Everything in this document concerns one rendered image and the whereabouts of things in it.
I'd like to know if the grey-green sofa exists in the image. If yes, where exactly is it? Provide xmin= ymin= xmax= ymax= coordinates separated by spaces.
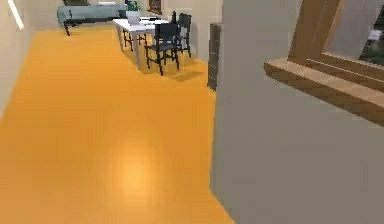
xmin=56 ymin=0 xmax=129 ymax=37

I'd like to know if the white dining table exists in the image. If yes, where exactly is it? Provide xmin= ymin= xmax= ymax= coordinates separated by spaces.
xmin=112 ymin=17 xmax=170 ymax=71

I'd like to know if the black dining chair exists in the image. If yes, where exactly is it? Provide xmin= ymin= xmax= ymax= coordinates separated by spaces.
xmin=144 ymin=21 xmax=182 ymax=77
xmin=122 ymin=28 xmax=148 ymax=53
xmin=176 ymin=12 xmax=193 ymax=59

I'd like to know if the dark framed wall picture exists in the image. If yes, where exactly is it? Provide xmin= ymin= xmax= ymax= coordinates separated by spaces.
xmin=148 ymin=0 xmax=163 ymax=16

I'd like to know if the brown wooden window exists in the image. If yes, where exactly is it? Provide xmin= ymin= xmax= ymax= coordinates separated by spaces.
xmin=263 ymin=0 xmax=384 ymax=128

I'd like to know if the green plant in white pot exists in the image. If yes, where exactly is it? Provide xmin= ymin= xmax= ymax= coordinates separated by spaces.
xmin=125 ymin=0 xmax=142 ymax=26

